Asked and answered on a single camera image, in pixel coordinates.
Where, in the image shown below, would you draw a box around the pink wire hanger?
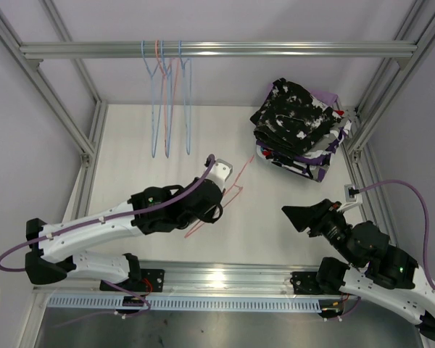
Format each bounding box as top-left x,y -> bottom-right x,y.
154,41 -> 176,158
184,155 -> 254,239

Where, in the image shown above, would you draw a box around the red trousers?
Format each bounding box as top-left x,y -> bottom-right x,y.
256,109 -> 351,165

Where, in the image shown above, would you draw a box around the light blue wire hanger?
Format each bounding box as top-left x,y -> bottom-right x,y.
141,41 -> 164,159

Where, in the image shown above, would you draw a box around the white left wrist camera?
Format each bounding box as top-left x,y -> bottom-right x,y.
206,159 -> 233,192

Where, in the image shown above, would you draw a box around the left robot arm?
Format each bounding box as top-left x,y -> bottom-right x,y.
25,175 -> 225,291

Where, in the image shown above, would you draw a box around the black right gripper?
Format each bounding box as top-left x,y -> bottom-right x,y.
281,198 -> 360,267

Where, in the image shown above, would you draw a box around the black white patterned trousers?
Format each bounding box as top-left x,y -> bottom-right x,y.
250,78 -> 343,157

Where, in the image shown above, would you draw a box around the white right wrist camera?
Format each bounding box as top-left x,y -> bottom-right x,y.
338,183 -> 363,213

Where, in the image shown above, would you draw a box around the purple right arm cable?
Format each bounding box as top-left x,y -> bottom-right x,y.
347,179 -> 435,322

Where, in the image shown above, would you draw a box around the blue hanger with patterned trousers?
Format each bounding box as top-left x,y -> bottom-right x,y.
178,41 -> 192,155

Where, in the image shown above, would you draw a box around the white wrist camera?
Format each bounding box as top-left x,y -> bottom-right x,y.
206,159 -> 233,192
338,183 -> 363,213

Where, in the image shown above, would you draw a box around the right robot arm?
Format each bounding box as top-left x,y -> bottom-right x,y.
282,199 -> 435,341

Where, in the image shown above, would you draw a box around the white slotted cable duct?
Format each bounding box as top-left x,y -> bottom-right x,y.
47,294 -> 321,313

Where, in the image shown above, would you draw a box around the grey purple patterned trousers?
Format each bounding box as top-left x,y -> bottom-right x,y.
256,109 -> 352,183

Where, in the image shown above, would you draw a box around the lilac purple trousers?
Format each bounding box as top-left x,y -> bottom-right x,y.
264,79 -> 338,107

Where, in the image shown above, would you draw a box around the blue hanger with lilac trousers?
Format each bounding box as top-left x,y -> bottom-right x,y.
160,41 -> 174,158

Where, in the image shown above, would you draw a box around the aluminium frame structure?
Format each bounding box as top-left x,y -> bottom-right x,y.
0,0 -> 435,348

